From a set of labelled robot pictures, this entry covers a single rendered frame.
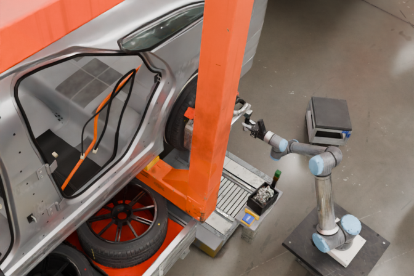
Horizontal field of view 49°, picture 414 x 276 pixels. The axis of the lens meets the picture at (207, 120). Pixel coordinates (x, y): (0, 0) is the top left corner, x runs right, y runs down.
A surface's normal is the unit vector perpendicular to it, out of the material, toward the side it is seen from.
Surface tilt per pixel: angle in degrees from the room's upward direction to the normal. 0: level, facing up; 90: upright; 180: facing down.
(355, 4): 0
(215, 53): 90
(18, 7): 0
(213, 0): 90
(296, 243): 0
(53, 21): 90
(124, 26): 41
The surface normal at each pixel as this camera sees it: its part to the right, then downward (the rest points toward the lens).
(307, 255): 0.08, -0.67
